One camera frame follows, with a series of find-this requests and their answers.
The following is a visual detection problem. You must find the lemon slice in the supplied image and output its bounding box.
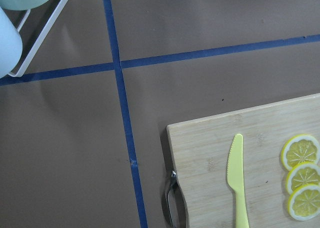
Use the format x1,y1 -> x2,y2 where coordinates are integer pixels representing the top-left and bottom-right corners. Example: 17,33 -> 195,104
280,134 -> 320,171
287,184 -> 320,221
285,162 -> 320,194

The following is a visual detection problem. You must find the yellow plastic knife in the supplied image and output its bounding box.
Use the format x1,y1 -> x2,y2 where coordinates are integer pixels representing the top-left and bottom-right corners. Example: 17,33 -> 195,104
226,133 -> 250,228

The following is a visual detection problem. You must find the light blue cup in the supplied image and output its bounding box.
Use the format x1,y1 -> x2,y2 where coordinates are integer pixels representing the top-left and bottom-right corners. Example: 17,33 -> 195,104
0,8 -> 23,78

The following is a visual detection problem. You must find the lemon slice middle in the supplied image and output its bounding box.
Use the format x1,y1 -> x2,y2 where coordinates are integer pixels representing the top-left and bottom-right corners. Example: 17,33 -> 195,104
285,162 -> 320,194

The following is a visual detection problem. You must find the white wire cup rack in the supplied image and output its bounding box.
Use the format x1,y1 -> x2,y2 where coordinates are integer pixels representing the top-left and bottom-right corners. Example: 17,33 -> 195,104
4,0 -> 69,77

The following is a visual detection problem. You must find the lemon slice bottom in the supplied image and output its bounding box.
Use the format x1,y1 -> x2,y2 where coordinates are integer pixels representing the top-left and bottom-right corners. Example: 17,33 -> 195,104
287,184 -> 320,221

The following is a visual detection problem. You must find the lemon slice top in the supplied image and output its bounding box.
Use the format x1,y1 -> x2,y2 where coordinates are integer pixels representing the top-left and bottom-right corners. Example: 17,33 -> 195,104
280,134 -> 320,171

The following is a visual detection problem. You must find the bamboo cutting board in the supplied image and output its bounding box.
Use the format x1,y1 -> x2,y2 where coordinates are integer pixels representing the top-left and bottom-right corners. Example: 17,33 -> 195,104
167,94 -> 320,228

